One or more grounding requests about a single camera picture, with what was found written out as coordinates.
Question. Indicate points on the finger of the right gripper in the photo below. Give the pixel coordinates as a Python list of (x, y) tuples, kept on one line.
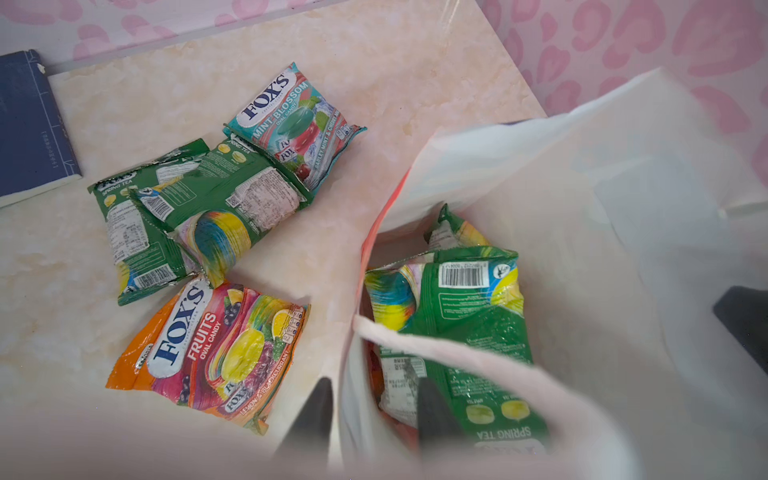
[(743, 312)]

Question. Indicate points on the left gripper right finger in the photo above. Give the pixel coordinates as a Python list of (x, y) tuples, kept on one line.
[(437, 426)]

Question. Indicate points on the mint Fox's candy packet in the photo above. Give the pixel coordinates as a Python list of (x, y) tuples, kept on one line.
[(294, 123)]

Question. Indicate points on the green spring tea packet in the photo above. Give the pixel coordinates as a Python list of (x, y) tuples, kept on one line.
[(146, 259)]

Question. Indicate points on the green Fox's spring packet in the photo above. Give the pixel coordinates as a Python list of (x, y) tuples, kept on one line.
[(452, 231)]

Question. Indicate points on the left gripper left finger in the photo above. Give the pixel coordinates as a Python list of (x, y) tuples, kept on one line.
[(311, 429)]

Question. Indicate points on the pink Fox's candy packet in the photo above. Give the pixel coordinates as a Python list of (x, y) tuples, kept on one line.
[(223, 351)]

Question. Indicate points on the green snack packet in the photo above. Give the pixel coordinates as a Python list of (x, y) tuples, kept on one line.
[(467, 295), (218, 211)]

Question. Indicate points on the red white paper bag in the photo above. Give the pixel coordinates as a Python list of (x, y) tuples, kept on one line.
[(632, 216)]

